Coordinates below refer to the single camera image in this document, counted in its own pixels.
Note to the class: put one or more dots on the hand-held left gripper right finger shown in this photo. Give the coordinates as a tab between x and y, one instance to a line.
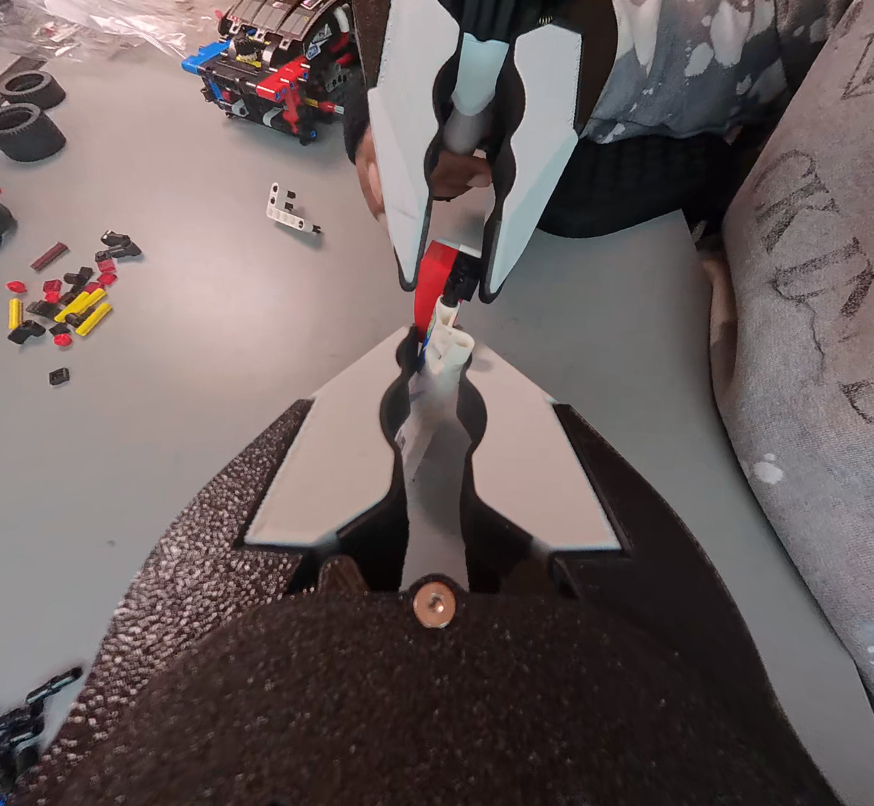
539	478

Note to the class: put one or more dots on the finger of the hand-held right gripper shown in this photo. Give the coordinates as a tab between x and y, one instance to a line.
406	102
546	116

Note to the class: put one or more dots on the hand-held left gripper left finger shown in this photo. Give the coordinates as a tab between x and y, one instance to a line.
321	478

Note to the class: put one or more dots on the white toy connector piece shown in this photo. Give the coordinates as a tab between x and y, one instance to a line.
452	348

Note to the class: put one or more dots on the red and white toy panel assembly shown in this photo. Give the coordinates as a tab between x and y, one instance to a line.
437	266

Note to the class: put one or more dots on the person's right forearm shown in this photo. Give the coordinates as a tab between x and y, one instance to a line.
683	54

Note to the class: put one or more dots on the person's right hand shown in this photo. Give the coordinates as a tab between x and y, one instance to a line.
461	174

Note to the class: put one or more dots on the black chair armrest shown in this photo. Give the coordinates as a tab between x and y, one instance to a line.
635	184

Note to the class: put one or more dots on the toy car model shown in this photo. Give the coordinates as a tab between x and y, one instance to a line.
273	54

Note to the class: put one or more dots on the white angled toy beam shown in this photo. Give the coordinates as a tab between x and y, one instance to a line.
287	212

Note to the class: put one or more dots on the person's grey patterned sweatshirt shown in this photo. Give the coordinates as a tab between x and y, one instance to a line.
806	341

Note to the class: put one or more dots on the pile of small toy pieces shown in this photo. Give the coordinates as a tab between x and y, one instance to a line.
75	304

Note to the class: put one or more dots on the black toy tyre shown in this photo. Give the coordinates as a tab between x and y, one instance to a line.
31	89
5	225
31	133

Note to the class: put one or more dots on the scatter of toy pins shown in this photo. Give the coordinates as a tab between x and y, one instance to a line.
27	724

